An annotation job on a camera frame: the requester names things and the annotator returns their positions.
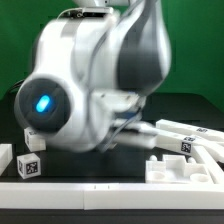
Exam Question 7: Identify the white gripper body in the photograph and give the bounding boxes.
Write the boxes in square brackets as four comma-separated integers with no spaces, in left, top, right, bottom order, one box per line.
[113,121,158,149]

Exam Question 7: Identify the long white chair back post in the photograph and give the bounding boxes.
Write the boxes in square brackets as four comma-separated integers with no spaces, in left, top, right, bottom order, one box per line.
[156,130,224,163]

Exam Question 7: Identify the white U-shaped boundary frame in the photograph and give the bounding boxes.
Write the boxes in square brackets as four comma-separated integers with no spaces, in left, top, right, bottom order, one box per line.
[0,147,224,210]

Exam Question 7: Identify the white tagged cube front left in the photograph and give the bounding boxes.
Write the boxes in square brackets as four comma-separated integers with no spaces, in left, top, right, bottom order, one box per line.
[17,153,41,179]

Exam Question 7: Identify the white chair seat piece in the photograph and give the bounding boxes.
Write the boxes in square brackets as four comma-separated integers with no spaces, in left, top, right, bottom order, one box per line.
[145,154,213,184]

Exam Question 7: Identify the black cables at base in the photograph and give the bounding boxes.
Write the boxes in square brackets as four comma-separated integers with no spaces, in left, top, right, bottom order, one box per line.
[6,79,26,96]

